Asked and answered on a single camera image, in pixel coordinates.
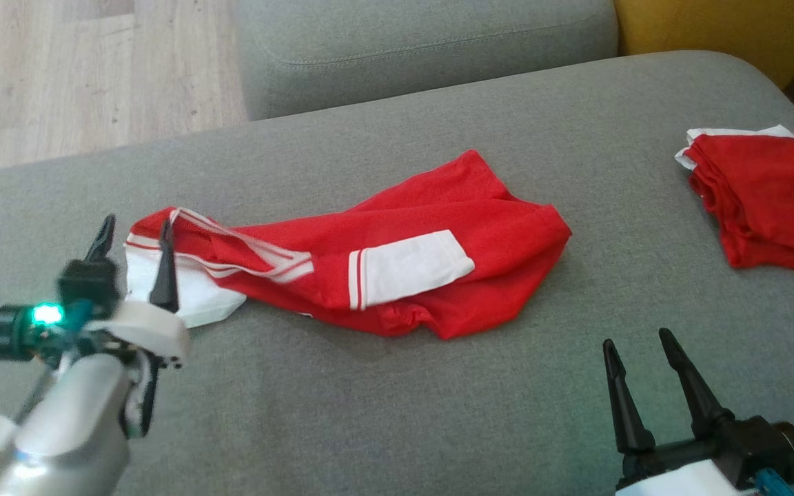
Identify grey fabric sofa ottoman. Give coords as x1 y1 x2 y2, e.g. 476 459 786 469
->
0 50 794 496

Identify red and white t-shirt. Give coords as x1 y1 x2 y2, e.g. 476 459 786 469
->
123 149 573 340

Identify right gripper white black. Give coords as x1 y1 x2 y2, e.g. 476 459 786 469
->
602 327 782 496

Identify red shorts with white stripes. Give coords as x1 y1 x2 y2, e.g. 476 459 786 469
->
674 124 794 272

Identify large yellow sofa backrest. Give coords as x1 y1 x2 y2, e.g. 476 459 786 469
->
613 0 794 91

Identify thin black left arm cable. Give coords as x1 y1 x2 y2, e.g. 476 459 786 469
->
0 365 57 494

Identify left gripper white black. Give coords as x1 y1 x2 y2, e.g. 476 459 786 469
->
57 214 192 370

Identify grey sofa seat cushion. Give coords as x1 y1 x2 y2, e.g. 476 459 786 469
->
232 0 620 122

